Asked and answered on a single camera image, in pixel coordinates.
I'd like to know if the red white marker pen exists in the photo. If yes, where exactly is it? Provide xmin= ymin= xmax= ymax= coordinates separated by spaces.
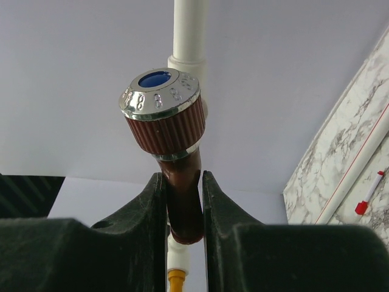
xmin=355 ymin=170 xmax=385 ymax=216

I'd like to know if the brown water faucet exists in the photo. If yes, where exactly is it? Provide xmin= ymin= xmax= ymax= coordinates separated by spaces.
xmin=119 ymin=68 xmax=205 ymax=245

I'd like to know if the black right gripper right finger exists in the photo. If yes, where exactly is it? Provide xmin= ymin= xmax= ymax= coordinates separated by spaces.
xmin=202 ymin=171 xmax=388 ymax=291

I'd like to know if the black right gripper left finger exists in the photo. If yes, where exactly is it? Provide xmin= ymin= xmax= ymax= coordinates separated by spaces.
xmin=1 ymin=173 xmax=167 ymax=291

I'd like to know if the white PVC pipe frame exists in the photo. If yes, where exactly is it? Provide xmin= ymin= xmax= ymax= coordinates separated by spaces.
xmin=165 ymin=0 xmax=389 ymax=274

